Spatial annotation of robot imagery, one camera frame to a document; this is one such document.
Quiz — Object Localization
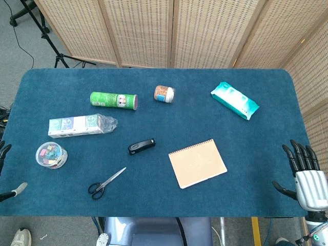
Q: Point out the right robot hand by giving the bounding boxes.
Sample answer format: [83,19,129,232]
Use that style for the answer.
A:
[272,139,328,211]

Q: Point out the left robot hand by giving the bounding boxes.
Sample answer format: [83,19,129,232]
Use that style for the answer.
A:
[0,140,28,202]

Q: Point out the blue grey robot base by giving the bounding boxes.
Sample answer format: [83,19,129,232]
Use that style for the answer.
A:
[95,216,213,246]

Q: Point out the kraft spiral notebook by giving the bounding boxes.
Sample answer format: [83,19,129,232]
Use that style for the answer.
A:
[168,138,228,190]

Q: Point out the black stapler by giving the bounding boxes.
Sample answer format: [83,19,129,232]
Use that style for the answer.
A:
[127,138,156,156]

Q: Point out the white sneaker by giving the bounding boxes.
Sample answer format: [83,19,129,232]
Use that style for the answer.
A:
[10,228,32,246]

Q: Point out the clear tub of binder clips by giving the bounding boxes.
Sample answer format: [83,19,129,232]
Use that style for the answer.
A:
[35,141,69,170]

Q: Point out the yellow floor tape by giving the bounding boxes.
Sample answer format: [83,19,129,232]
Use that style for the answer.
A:
[251,217,262,246]

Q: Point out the tissue packs in plastic wrap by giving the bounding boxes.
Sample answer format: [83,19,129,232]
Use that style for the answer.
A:
[48,113,119,139]

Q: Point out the teal wet wipes pack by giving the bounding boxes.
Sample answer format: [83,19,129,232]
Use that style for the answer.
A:
[210,81,260,121]

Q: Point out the green chips can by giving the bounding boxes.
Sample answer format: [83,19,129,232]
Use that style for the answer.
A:
[90,91,139,111]

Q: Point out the blue table mat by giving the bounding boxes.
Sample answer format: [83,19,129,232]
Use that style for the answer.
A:
[0,67,310,218]

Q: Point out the black tripod stand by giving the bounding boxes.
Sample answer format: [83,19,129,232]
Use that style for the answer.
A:
[19,0,97,69]

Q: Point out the clear jar of nuts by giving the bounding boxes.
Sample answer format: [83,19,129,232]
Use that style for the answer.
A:
[153,85,176,104]

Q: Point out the black office chair base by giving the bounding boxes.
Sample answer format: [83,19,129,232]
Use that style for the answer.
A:
[9,0,51,34]

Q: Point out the woven folding screen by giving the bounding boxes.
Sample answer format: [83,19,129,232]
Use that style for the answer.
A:
[34,0,328,165]

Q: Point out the black handled scissors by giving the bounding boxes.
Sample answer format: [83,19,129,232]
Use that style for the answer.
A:
[88,167,127,201]

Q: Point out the black floor cable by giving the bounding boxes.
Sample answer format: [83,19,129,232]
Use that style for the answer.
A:
[5,0,35,73]

